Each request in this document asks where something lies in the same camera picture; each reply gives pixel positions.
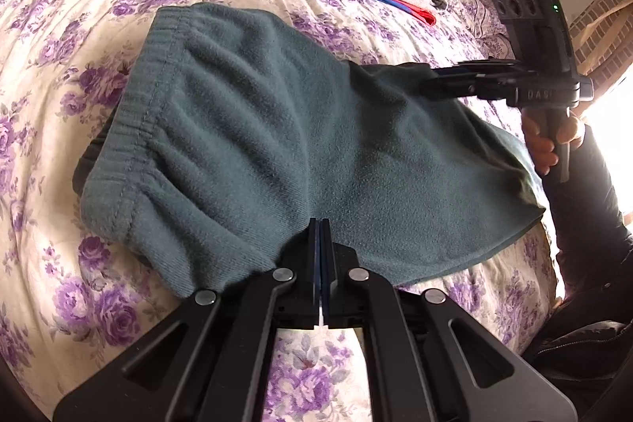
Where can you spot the teal fleece pants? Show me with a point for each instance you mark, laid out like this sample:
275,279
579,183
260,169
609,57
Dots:
234,130

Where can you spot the right hand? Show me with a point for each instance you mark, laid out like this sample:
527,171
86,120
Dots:
542,149

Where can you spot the purple floral bedsheet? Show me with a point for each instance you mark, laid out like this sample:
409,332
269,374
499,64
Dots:
72,301

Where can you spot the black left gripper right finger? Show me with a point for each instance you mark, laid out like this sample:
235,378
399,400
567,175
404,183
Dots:
427,359

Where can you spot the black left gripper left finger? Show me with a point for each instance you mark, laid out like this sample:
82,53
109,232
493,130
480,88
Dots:
205,361

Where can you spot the black sleeved right forearm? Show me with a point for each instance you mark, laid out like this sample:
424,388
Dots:
585,347

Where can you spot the brick pattern curtain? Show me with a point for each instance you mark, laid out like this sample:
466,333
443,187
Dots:
602,42

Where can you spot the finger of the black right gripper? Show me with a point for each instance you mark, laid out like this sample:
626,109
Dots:
490,66
446,87

